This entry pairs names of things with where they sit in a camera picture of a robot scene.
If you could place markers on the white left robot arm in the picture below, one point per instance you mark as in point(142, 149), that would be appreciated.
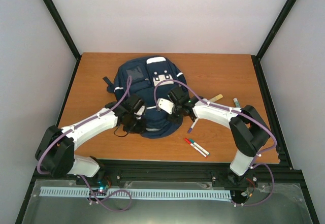
point(56, 151)

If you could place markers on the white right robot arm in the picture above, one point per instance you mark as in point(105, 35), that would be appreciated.
point(249, 131)

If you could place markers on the light blue slotted cable duct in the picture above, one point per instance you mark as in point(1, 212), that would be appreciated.
point(137, 194)

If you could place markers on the navy blue backpack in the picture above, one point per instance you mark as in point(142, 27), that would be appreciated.
point(152, 76)

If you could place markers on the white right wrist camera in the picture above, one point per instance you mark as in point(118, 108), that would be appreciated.
point(165, 105)

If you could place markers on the white glue stick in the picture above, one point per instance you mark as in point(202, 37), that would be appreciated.
point(236, 102)

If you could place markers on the red cap whiteboard marker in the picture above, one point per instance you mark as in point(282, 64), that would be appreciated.
point(197, 149)

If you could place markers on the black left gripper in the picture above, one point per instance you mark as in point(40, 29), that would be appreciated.
point(141, 128)

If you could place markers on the green cap whiteboard marker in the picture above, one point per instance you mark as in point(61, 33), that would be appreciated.
point(199, 147)

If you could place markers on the yellow highlighter pen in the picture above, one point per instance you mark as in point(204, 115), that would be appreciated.
point(216, 98)

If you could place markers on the black aluminium frame rail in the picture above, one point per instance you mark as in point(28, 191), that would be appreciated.
point(219, 175)

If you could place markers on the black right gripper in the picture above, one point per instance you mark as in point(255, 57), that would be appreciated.
point(175, 120)

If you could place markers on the purple cap whiteboard marker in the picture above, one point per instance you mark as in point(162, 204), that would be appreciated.
point(192, 126)

